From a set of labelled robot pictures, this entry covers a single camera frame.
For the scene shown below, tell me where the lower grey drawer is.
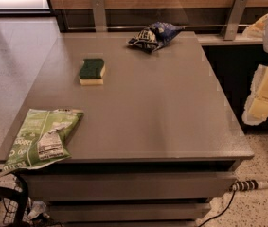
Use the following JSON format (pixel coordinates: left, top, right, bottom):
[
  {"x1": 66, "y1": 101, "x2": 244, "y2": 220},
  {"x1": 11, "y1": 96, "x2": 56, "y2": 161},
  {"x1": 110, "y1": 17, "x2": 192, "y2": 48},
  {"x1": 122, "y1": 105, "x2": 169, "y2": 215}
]
[{"x1": 48, "y1": 203, "x2": 211, "y2": 222}]

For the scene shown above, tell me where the black power cable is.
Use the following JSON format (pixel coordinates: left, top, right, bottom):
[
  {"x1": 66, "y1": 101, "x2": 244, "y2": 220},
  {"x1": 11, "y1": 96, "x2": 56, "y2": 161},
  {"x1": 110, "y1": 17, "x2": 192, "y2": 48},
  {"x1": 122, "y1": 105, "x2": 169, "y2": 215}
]
[{"x1": 197, "y1": 190, "x2": 237, "y2": 227}]

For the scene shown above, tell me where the striped power strip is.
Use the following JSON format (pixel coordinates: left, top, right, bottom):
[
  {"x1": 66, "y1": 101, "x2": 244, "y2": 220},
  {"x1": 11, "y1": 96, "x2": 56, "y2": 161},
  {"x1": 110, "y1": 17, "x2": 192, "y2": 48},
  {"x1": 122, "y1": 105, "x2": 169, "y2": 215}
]
[{"x1": 230, "y1": 180, "x2": 268, "y2": 192}]

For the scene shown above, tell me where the top grey drawer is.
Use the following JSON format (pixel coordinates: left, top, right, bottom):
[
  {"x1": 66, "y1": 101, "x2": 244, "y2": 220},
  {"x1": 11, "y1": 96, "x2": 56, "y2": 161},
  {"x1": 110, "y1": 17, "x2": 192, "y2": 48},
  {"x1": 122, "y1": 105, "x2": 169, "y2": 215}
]
[{"x1": 24, "y1": 172, "x2": 235, "y2": 201}]

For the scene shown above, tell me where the left metal bracket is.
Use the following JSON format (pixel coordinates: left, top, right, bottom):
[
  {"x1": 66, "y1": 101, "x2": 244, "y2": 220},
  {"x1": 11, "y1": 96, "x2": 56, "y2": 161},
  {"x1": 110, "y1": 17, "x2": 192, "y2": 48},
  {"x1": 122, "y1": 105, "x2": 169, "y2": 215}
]
[{"x1": 91, "y1": 0, "x2": 107, "y2": 32}]

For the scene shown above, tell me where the horizontal metal rail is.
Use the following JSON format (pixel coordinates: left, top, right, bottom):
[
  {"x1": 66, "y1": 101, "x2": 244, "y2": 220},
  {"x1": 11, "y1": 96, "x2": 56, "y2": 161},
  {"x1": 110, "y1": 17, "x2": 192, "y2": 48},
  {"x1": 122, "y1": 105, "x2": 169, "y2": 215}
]
[{"x1": 64, "y1": 24, "x2": 251, "y2": 31}]

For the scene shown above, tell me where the right metal bracket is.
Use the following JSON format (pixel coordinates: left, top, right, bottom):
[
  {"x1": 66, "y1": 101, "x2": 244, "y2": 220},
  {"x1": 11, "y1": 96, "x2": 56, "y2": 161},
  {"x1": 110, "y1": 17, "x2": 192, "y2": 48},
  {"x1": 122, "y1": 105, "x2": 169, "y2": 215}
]
[{"x1": 221, "y1": 0, "x2": 248, "y2": 41}]

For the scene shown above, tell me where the metal bracket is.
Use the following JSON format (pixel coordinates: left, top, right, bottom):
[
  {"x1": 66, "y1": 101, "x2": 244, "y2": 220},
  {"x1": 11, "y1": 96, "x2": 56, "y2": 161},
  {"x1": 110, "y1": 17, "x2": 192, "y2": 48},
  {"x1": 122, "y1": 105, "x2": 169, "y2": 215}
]
[
  {"x1": 221, "y1": 0, "x2": 248, "y2": 41},
  {"x1": 91, "y1": 0, "x2": 107, "y2": 32}
]

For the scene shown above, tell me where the blue chip bag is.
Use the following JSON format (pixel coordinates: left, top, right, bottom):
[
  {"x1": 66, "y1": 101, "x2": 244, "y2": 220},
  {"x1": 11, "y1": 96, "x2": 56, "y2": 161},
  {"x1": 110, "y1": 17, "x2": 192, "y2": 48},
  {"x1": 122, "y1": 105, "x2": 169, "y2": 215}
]
[{"x1": 128, "y1": 28, "x2": 182, "y2": 53}]

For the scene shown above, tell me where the green and yellow sponge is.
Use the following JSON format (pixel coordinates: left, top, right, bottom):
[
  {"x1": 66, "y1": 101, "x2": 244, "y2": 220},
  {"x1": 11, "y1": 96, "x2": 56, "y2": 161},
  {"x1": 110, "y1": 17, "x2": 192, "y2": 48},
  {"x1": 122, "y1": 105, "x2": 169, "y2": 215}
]
[{"x1": 79, "y1": 59, "x2": 105, "y2": 86}]

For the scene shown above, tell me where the grey drawer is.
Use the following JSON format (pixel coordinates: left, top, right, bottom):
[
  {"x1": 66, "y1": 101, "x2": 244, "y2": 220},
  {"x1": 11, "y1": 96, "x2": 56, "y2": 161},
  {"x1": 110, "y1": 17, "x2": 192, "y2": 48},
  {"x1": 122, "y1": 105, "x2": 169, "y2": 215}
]
[
  {"x1": 48, "y1": 203, "x2": 211, "y2": 222},
  {"x1": 24, "y1": 172, "x2": 235, "y2": 201}
]

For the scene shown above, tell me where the black chair frame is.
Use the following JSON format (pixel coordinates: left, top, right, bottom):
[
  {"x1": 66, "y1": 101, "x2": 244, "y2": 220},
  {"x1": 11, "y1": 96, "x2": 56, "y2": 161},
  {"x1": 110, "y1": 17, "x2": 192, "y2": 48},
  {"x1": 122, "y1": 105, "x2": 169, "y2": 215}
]
[{"x1": 0, "y1": 173, "x2": 30, "y2": 227}]

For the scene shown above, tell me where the green jalapeno chip bag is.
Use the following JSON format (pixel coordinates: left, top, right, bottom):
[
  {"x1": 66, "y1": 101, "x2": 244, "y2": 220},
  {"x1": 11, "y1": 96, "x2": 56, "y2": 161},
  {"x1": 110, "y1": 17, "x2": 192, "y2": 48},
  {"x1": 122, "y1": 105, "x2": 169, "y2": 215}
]
[{"x1": 3, "y1": 109, "x2": 83, "y2": 173}]

